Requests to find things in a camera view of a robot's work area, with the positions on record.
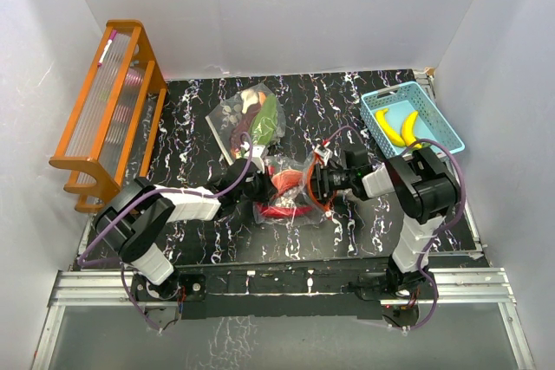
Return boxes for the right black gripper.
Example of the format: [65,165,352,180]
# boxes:
[294,164,354,202]

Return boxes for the red fake chili pepper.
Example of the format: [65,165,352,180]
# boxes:
[255,204,312,219]

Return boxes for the fake watermelon slice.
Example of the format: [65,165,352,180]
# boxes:
[271,169,304,195]

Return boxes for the clear zip bag red slider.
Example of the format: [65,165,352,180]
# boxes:
[253,153,337,225]

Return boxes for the clear bag with green leaf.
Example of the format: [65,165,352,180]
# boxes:
[206,82,286,165]

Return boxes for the yellow fake banana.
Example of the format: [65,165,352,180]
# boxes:
[375,108,405,147]
[401,111,421,149]

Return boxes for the light blue plastic basket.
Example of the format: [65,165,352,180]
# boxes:
[361,81,465,158]

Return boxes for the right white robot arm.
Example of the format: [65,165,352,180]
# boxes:
[304,147,466,298]

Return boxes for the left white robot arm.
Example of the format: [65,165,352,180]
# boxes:
[94,159,278,300]

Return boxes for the orange wooden rack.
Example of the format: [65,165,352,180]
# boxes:
[49,20,168,214]

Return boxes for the pink white marker pen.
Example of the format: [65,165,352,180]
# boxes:
[97,29,117,68]

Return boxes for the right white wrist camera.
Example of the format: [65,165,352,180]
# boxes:
[313,142,333,166]

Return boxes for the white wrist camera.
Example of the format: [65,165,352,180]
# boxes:
[313,142,333,166]
[246,145,267,172]

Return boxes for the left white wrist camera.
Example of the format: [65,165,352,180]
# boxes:
[246,145,267,172]

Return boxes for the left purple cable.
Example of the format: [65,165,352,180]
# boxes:
[75,131,254,269]

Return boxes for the purple cable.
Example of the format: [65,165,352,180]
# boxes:
[75,131,254,269]
[324,126,467,254]

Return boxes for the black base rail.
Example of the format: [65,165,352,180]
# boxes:
[131,257,437,326]

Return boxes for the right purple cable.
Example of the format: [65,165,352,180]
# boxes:
[324,126,467,254]

